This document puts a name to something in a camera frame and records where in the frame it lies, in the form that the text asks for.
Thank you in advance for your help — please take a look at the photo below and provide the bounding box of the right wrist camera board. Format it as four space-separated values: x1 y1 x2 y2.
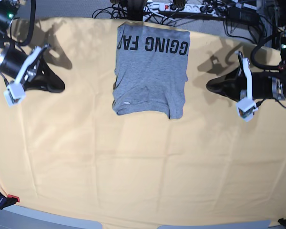
3 83 26 107

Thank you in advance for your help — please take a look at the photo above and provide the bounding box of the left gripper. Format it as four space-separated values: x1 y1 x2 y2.
206 51 286 102

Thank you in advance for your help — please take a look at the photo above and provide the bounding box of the white power strip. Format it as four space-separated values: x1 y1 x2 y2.
145 0 224 18

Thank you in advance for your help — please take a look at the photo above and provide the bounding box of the black central post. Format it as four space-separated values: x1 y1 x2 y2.
127 0 146 21

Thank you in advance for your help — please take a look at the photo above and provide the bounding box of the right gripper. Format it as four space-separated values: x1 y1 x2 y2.
0 43 65 93

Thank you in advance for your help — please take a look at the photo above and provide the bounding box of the tangle of black cables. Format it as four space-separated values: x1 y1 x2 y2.
92 0 270 46

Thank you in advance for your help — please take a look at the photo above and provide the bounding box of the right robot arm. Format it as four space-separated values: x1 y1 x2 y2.
0 0 65 93

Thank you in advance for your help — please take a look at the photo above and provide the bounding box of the blue clamp with red tip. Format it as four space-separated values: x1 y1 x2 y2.
0 192 20 210

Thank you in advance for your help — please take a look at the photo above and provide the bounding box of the yellow table cloth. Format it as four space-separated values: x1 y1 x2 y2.
0 18 286 229

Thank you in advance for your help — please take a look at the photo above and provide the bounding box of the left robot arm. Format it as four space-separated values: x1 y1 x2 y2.
206 0 286 102

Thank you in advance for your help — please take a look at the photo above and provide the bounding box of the black power adapter brick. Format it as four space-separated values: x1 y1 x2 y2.
227 7 260 25

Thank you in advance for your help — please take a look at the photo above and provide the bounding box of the grey t-shirt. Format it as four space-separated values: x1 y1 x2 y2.
112 23 190 119

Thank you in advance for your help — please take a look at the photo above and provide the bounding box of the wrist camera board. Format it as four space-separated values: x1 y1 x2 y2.
236 98 258 122
3 83 26 107

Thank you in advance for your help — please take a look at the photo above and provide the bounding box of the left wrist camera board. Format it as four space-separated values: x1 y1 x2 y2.
236 98 258 122

